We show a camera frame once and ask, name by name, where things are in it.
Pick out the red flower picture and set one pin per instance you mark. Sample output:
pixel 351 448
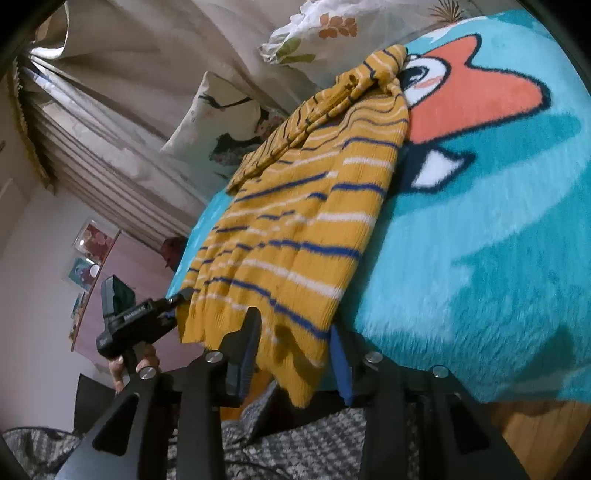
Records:
pixel 94 240

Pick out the turquoise cartoon fleece blanket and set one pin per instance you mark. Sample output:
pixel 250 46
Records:
pixel 480 257

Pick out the blue cartoon picture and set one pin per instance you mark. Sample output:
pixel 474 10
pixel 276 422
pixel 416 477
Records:
pixel 83 272

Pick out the white floral leaf pillow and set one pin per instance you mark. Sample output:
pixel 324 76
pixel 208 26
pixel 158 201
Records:
pixel 326 38

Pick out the black television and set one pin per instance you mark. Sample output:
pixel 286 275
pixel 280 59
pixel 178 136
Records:
pixel 91 402

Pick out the person's left hand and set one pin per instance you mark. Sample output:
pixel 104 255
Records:
pixel 117 368

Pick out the white eyelash face cushion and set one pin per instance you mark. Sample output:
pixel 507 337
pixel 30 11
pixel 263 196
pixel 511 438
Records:
pixel 220 126

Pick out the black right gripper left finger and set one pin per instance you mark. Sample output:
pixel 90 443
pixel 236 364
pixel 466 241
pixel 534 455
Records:
pixel 130 440

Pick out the beige curtain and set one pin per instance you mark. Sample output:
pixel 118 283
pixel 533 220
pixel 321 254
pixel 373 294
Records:
pixel 108 83

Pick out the pink cabinet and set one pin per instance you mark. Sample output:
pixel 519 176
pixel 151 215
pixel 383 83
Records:
pixel 141 272

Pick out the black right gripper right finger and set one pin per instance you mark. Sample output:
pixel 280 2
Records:
pixel 419 424

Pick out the mustard striped knit sweater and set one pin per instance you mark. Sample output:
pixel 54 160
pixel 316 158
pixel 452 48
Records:
pixel 302 210

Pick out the dark red plush toy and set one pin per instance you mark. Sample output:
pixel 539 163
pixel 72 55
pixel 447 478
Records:
pixel 172 250

